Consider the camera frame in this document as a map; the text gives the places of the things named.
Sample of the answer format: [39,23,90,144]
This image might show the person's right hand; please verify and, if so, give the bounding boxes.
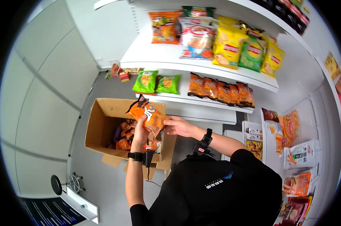
[164,116,201,139]

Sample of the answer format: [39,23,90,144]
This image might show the person's left hand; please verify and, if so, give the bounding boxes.
[130,114,151,153]

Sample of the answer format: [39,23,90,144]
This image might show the person's right fingers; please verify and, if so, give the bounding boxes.
[164,116,185,137]

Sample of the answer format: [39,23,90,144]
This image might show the orange snack packet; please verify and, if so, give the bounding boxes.
[125,94,171,137]

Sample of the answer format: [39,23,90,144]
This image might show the pile of snack bags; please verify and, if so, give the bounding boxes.
[110,119,163,154]

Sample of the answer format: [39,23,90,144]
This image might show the black wrist band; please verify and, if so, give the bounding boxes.
[193,128,215,155]
[127,150,155,169]

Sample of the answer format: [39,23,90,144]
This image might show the brown cardboard box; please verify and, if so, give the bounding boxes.
[85,97,177,170]

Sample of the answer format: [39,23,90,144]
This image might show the full shop shelf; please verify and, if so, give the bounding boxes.
[241,51,341,226]
[94,0,314,125]

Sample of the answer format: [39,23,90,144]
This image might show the person's body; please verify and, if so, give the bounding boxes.
[130,149,283,226]

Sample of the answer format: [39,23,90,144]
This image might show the round metal fitting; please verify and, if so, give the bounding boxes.
[68,172,85,194]

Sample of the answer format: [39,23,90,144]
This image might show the black round disc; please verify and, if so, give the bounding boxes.
[51,175,63,195]

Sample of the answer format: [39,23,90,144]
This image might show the white counter with dark screen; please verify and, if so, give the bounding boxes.
[18,186,100,226]

